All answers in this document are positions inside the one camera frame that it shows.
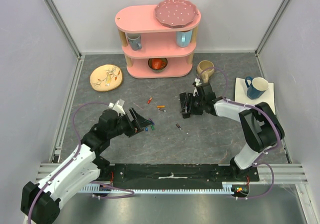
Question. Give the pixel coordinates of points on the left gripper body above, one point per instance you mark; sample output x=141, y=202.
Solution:
x=129, y=129

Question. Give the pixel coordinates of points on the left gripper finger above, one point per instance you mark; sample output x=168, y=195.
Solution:
x=137, y=117
x=139, y=129

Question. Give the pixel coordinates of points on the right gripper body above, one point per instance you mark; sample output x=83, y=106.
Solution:
x=191, y=104

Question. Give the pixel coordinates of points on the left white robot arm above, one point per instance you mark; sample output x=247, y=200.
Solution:
x=42, y=202

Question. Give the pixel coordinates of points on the beige ceramic mug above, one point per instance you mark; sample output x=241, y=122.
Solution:
x=205, y=69

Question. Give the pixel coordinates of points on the yellow bird painted plate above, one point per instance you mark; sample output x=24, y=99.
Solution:
x=106, y=78

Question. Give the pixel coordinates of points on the dark blue mug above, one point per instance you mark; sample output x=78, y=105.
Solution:
x=256, y=87

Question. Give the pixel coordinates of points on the red cup in bowl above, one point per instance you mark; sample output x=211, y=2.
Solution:
x=157, y=63

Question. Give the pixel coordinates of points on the light blue mug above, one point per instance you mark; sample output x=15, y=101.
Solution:
x=183, y=38

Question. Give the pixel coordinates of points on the pink three-tier shelf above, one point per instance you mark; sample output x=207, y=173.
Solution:
x=157, y=41

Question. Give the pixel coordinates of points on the grey mug on shelf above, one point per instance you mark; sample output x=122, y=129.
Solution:
x=134, y=40

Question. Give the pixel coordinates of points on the pink dotted plate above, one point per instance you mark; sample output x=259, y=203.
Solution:
x=176, y=13

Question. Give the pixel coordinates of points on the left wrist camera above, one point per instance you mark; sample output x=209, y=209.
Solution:
x=118, y=107

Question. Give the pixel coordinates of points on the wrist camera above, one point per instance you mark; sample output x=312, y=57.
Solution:
x=118, y=107
x=196, y=83

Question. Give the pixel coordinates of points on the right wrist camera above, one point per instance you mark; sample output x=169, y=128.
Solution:
x=196, y=83

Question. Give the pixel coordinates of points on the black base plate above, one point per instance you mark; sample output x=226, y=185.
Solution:
x=217, y=172

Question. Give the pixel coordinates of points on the light blue cable duct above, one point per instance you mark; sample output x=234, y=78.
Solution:
x=95, y=188

